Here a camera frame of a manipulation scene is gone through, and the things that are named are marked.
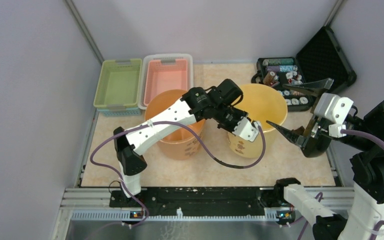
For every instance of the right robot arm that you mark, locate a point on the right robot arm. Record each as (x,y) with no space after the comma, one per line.
(366,217)

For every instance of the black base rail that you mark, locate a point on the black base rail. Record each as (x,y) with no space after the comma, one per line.
(180,204)

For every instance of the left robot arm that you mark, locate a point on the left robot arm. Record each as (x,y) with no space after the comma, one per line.
(197,104)

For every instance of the brown cylinder in case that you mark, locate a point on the brown cylinder in case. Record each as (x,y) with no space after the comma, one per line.
(270,79)

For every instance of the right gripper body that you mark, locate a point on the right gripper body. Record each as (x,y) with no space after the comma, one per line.
(314,126)

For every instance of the pink plastic basket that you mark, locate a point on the pink plastic basket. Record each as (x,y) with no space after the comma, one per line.
(163,72)

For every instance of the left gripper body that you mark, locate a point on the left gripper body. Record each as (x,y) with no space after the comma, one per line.
(228,120)

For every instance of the yellow capybara bucket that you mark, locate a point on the yellow capybara bucket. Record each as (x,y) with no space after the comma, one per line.
(262,103)

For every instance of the orange capybara bucket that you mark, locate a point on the orange capybara bucket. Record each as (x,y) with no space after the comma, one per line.
(181,144)

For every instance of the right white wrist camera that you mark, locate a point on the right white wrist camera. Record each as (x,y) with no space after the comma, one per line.
(330,114)

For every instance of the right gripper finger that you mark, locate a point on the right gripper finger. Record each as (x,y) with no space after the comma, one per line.
(315,89)
(294,136)

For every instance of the green plastic basket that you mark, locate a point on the green plastic basket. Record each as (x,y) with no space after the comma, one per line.
(118,85)

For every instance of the black open tool case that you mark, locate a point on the black open tool case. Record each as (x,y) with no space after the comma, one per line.
(322,57)

